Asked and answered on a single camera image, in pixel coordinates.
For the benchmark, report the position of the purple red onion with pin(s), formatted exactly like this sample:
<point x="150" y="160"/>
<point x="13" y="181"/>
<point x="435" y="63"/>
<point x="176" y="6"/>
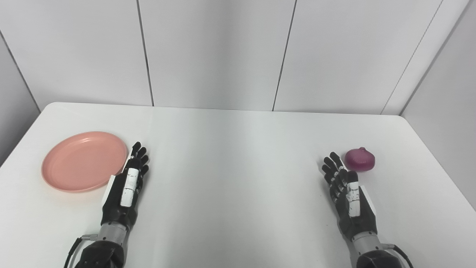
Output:
<point x="360" y="160"/>

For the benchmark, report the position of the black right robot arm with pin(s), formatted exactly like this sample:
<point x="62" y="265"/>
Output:
<point x="375" y="257"/>

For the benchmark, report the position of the pink round plate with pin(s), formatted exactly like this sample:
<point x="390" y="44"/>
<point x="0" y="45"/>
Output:
<point x="83" y="162"/>

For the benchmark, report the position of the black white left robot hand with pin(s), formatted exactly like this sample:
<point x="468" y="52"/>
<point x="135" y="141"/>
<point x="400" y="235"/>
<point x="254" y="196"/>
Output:
<point x="118" y="201"/>

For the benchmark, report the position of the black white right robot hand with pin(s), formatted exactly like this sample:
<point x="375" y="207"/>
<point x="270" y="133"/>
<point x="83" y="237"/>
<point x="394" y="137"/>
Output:
<point x="357" y="219"/>

